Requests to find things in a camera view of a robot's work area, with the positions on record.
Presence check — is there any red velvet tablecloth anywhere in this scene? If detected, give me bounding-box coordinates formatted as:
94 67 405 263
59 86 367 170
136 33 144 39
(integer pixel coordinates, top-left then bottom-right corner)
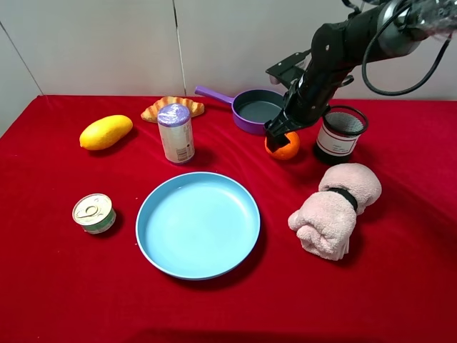
1 96 456 342

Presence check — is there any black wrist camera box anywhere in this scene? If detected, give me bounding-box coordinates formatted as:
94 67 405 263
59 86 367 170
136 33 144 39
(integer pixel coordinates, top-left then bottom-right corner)
266 50 311 89

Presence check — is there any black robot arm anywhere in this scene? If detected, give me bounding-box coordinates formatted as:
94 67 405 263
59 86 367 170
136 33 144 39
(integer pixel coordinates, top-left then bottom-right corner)
264 1 456 151

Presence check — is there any yellow mango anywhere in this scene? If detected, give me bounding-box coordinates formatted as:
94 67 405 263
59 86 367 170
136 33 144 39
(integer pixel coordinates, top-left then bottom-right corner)
79 115 133 151

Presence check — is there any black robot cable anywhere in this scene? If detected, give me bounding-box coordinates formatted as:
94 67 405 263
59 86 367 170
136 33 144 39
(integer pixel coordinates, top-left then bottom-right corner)
343 0 457 96

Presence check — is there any orange fruit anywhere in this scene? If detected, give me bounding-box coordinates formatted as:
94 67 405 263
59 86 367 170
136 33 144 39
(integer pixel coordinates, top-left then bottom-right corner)
264 132 301 161

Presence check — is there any black band on towel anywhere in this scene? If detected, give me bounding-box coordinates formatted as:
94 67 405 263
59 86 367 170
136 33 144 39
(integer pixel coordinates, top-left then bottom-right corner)
327 187 358 212

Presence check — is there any rolled pink towel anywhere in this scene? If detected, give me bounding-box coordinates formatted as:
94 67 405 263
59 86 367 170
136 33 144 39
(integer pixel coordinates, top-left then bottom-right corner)
288 163 382 261

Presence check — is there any small tin can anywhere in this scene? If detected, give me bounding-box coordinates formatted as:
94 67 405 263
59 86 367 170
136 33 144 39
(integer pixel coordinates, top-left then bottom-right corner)
72 194 116 234

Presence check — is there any purple white bag roll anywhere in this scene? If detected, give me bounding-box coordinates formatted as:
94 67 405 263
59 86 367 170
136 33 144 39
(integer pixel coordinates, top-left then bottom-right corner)
157 104 195 164

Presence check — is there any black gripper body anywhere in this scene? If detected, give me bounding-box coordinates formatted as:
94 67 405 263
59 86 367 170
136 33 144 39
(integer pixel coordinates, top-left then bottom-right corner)
265 62 352 138

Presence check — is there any blue round plate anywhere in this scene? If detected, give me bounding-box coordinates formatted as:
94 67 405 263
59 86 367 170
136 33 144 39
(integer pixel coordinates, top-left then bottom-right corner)
136 171 261 280

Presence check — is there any toy croissant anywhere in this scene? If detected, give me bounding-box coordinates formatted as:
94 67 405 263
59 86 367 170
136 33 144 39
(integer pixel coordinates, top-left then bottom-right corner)
141 96 205 124

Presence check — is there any black mesh pen holder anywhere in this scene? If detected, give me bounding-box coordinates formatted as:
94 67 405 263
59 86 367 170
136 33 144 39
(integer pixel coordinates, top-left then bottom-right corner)
313 105 368 165

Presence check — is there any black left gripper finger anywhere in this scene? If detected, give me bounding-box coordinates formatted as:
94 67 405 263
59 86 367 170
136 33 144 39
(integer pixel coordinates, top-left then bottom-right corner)
265 132 290 153

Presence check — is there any purple toy frying pan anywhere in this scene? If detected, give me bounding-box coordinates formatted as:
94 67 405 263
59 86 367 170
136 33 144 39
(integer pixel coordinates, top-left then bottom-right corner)
195 86 284 136

